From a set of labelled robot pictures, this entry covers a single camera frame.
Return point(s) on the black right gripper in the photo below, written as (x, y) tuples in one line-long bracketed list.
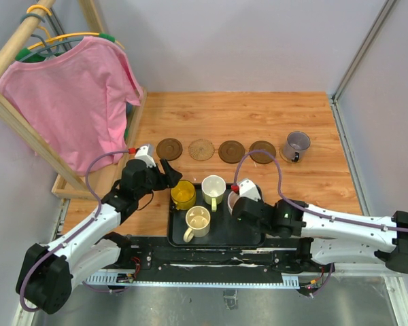
[(255, 227)]

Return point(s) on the yellow transparent cup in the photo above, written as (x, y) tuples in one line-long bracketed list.
[(183, 195)]

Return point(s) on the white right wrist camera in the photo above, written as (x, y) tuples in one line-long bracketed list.
[(248, 189)]

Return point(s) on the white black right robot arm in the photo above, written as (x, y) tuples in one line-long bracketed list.
[(332, 237)]

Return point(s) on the woven rattan coaster right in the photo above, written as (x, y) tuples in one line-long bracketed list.
[(284, 157)]

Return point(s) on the brown wooden coaster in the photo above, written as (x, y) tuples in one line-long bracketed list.
[(169, 149), (263, 152), (231, 152)]

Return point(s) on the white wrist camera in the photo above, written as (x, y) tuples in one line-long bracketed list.
[(144, 153), (248, 189)]

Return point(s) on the brown wooden coaster left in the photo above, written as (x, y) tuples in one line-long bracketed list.
[(169, 149)]

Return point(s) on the yellow clothes hanger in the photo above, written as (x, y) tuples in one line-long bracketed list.
[(92, 16)]

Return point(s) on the purple transparent cup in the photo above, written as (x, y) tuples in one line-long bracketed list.
[(296, 146)]

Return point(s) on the woven rattan coaster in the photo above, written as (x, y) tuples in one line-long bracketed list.
[(201, 149), (284, 157)]

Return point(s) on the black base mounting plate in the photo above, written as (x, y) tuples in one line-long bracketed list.
[(285, 255)]

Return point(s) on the aluminium frame rail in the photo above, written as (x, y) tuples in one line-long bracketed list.
[(262, 277)]

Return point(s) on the brown wooden coaster middle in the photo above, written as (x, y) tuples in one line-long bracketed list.
[(231, 152)]

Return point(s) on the brown wooden coaster right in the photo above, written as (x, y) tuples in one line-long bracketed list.
[(263, 152)]

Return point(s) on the pink t-shirt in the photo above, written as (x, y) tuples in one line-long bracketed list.
[(77, 101)]

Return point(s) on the black plastic tray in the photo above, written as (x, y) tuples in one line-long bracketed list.
[(225, 231)]

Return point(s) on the cream ceramic mug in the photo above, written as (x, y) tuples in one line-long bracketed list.
[(198, 220)]

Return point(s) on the pink ceramic mug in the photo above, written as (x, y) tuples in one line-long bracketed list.
[(231, 201)]

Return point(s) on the white ceramic mug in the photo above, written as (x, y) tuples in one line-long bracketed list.
[(213, 188)]

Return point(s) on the woven rattan coaster left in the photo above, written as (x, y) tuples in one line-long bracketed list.
[(201, 149)]

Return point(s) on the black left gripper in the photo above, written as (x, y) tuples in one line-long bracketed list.
[(171, 177)]

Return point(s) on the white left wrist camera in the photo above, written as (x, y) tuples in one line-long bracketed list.
[(144, 153)]

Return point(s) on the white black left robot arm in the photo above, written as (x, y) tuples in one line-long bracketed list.
[(50, 272)]

